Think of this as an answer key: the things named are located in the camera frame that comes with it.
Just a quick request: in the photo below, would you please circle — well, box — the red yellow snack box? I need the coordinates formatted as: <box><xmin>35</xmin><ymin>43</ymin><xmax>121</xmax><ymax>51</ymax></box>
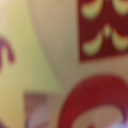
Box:
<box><xmin>0</xmin><ymin>0</ymin><xmax>128</xmax><ymax>128</ymax></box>

